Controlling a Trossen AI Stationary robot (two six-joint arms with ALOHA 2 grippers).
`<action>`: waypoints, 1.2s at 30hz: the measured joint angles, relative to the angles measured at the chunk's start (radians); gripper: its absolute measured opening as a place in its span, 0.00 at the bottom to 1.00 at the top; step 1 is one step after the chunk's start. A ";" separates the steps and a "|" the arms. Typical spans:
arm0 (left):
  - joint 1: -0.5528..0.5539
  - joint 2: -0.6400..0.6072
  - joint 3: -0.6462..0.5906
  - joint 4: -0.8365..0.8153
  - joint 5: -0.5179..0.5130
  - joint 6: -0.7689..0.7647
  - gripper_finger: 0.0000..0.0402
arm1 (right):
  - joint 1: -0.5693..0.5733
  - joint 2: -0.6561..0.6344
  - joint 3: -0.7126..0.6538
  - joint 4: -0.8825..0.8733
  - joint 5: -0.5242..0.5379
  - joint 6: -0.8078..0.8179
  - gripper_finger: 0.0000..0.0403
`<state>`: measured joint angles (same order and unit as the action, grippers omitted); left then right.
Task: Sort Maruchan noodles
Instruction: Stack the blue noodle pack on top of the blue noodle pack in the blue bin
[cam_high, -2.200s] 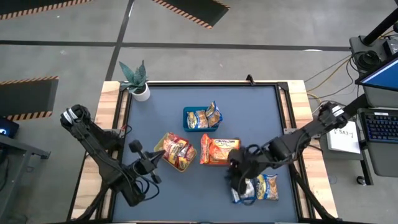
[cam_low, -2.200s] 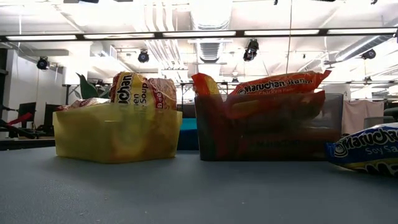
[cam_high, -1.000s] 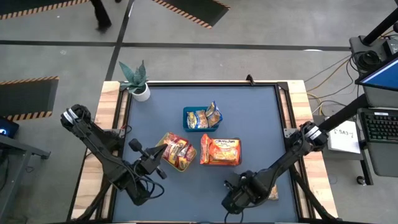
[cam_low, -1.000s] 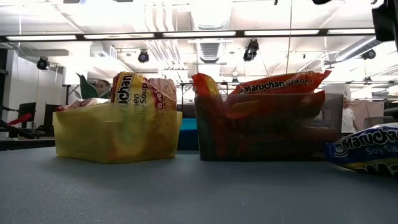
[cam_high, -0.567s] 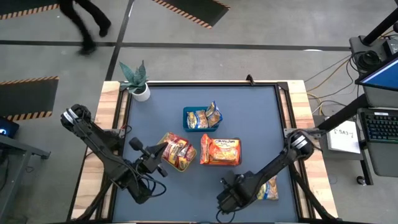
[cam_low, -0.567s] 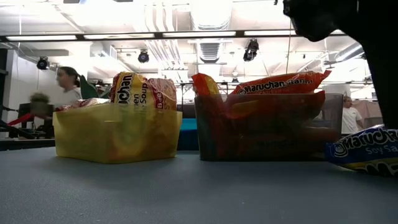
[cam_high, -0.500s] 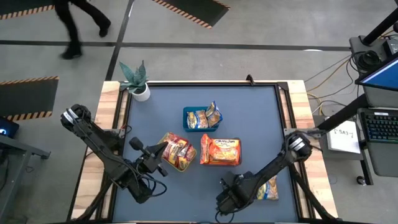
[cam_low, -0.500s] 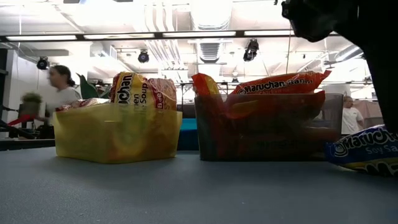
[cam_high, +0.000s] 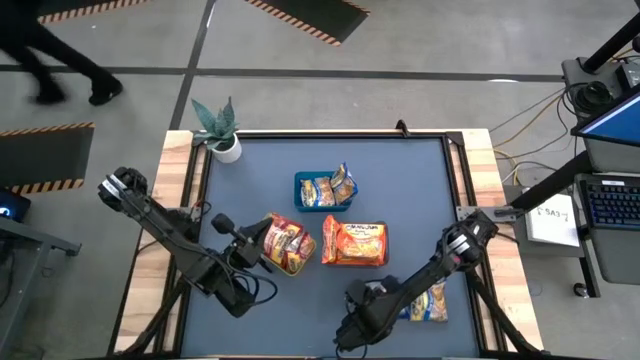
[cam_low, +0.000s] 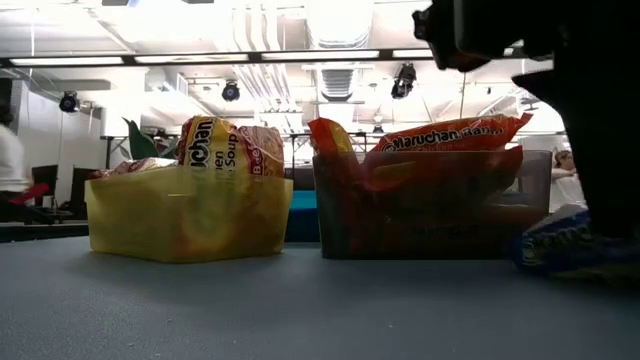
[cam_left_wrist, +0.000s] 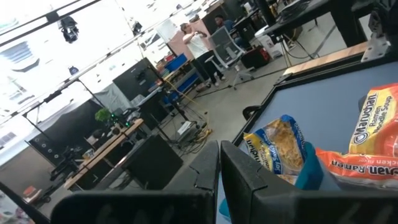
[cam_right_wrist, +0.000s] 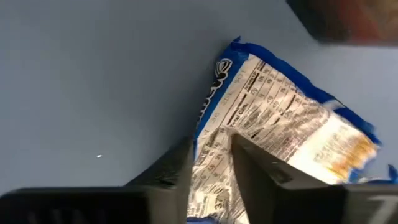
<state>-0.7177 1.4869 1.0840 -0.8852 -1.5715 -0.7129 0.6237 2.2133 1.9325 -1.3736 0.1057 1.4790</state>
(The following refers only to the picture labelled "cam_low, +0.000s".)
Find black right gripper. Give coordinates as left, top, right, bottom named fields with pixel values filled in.
left=510, top=59, right=640, bottom=241

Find blue soy sauce ramen pack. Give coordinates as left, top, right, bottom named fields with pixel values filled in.
left=508, top=203, right=640, bottom=282

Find yellow ramen packets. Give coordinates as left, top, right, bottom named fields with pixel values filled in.
left=174, top=114, right=286, bottom=264

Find person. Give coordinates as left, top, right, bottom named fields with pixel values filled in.
left=0, top=102, right=34, bottom=224
left=548, top=148, right=589, bottom=214

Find translucent grey plastic bin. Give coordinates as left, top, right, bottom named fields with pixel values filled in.
left=312, top=148, right=554, bottom=260

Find white cylinder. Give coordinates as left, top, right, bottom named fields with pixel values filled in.
left=519, top=134, right=565, bottom=151

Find black spotlight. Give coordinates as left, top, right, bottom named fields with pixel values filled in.
left=221, top=79, right=242, bottom=103
left=58, top=89, right=81, bottom=114
left=390, top=62, right=418, bottom=100

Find dark grey rounded block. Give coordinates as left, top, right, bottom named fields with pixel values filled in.
left=291, top=167, right=317, bottom=191

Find teal plastic bin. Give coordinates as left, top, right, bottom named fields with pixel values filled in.
left=283, top=189, right=322, bottom=244

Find black-framed light bar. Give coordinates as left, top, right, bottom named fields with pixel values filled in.
left=0, top=44, right=556, bottom=69

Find translucent yellow plastic bin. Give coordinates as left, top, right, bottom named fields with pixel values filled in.
left=84, top=164, right=295, bottom=265

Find green plant in white pot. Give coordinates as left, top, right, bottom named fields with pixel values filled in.
left=122, top=117, right=179, bottom=161

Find black monitor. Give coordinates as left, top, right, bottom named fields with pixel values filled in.
left=30, top=164, right=59, bottom=209
left=69, top=167, right=99, bottom=211

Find red-handled clamp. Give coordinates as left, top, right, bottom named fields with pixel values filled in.
left=8, top=182, right=51, bottom=206

